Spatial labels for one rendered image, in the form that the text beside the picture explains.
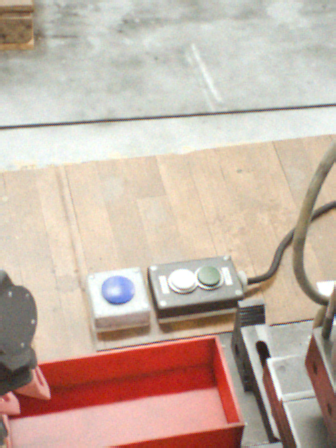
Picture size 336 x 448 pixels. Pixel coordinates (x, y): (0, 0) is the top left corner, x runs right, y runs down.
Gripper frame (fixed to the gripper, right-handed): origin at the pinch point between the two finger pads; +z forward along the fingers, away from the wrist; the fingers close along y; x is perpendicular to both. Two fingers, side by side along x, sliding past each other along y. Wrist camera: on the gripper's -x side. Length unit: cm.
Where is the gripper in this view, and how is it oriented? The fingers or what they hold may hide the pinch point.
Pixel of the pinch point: (28, 397)
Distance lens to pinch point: 119.2
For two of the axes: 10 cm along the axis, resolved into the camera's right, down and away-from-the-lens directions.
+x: -2.2, -7.4, 6.3
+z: 4.2, 5.1, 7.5
